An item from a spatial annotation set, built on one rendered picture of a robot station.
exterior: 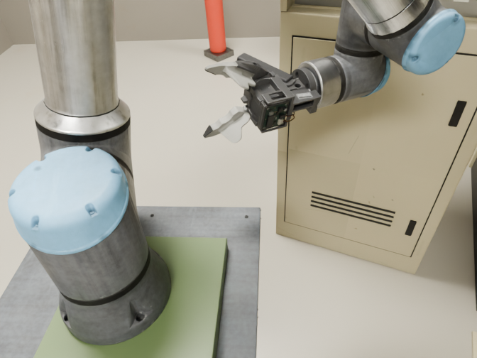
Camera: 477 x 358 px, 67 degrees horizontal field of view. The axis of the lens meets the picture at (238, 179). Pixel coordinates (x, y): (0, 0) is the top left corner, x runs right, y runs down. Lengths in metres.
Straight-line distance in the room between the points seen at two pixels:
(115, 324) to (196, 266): 0.18
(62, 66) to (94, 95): 0.06
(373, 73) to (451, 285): 1.01
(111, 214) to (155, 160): 1.51
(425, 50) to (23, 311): 0.80
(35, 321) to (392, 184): 1.00
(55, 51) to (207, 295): 0.45
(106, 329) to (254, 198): 1.18
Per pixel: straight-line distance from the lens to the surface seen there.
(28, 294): 0.85
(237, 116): 0.68
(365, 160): 1.18
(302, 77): 0.69
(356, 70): 0.73
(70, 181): 0.53
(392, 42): 0.58
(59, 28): 0.57
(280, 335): 1.34
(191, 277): 0.70
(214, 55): 2.95
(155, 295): 0.65
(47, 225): 0.50
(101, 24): 0.58
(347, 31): 0.71
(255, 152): 1.96
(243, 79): 0.61
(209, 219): 0.83
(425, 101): 1.06
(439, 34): 0.59
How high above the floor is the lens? 1.22
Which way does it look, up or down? 42 degrees down
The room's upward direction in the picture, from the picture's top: 4 degrees counter-clockwise
